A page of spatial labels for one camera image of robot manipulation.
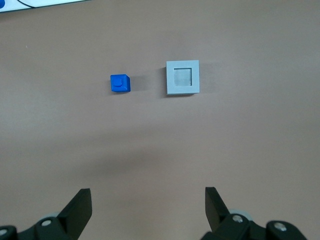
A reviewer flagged blue cube part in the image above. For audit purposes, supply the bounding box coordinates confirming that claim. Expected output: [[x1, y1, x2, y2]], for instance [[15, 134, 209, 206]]
[[109, 73, 132, 94]]

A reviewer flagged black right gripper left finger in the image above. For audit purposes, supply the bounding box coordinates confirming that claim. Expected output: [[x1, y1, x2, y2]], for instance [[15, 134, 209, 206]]
[[0, 188, 93, 240]]

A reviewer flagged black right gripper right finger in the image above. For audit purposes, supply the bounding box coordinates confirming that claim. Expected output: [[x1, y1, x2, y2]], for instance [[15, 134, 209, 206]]
[[201, 186, 309, 240]]

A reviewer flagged black cable along rail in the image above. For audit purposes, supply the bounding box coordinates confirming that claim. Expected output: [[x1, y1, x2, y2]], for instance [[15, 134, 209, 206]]
[[16, 0, 55, 9]]

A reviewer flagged gray square base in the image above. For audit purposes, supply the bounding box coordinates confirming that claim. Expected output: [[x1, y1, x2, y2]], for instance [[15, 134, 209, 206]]
[[165, 59, 201, 97]]

